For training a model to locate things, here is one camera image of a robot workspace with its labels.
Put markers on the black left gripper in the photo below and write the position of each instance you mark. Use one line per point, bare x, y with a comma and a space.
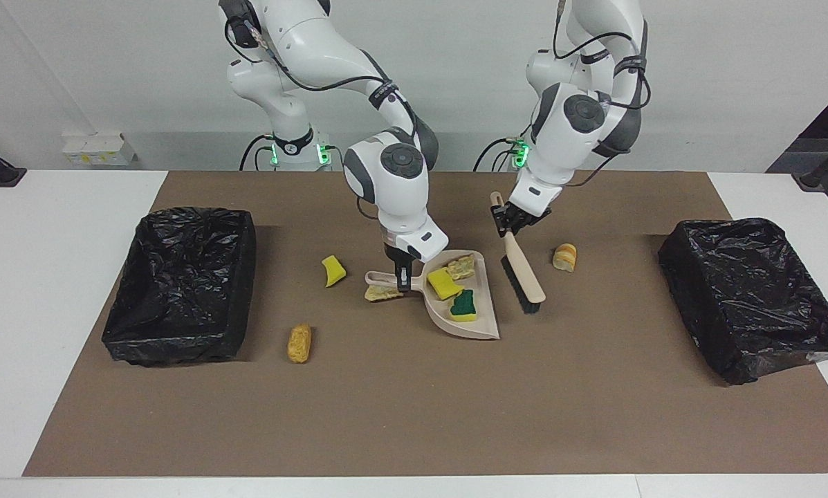
530, 216

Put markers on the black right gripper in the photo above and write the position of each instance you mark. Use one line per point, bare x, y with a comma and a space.
398, 259

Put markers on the pale crumbly bread chunk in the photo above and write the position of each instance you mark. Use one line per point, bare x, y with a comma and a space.
462, 266
382, 294

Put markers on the large yellow sponge piece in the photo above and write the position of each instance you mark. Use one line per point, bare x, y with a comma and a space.
443, 283

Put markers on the beige hand brush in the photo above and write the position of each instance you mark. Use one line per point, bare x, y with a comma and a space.
524, 270

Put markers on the green and yellow sponge piece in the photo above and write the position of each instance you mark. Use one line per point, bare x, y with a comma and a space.
463, 308

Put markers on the small curved yellow sponge piece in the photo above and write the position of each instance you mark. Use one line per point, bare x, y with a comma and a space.
333, 272

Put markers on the beige plastic dustpan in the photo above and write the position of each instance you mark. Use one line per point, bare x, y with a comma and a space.
486, 315

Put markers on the brown bread roll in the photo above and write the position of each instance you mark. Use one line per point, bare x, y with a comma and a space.
299, 344

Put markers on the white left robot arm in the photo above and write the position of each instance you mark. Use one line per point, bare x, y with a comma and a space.
566, 131

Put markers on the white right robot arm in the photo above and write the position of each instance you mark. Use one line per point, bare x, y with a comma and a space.
386, 180

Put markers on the black bag lined bin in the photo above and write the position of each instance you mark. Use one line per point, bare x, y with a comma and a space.
746, 297
178, 277

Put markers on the brown table mat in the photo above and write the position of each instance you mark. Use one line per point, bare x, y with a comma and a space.
414, 415

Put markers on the white wall socket box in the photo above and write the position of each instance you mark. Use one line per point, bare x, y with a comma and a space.
95, 149

